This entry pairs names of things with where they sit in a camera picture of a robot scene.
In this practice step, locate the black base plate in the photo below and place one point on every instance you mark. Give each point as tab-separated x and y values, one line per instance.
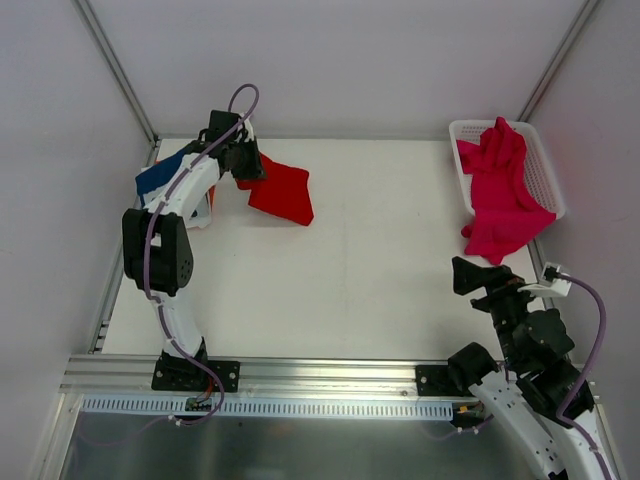
222	375
432	380

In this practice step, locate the aluminium mounting rail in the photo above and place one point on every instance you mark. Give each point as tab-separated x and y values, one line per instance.
259	377

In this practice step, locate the white slotted cable duct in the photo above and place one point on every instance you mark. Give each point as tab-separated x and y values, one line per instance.
265	407

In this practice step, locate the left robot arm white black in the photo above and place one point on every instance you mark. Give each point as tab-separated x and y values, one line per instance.
157	253

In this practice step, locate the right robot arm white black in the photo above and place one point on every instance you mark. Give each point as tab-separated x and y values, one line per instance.
536	394

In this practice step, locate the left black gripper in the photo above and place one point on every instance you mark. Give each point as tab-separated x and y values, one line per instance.
248	163

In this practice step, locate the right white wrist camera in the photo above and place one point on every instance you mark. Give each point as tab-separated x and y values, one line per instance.
550	284

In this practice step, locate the magenta pink t shirt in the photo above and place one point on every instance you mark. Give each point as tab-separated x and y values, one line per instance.
506	215

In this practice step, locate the white plastic basket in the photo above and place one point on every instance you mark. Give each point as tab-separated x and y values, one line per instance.
539	176

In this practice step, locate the folded orange t shirt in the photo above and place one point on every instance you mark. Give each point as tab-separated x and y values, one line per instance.
211	196

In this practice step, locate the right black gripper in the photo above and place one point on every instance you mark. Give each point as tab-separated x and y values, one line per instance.
491	295

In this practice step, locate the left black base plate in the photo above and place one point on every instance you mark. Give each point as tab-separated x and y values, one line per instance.
222	375

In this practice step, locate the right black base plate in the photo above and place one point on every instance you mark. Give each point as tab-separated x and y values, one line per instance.
432	380

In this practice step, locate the red t shirt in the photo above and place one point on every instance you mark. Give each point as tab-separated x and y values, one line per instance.
283	193

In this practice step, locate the folded blue printed t shirt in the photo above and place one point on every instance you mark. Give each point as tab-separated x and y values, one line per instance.
150	182

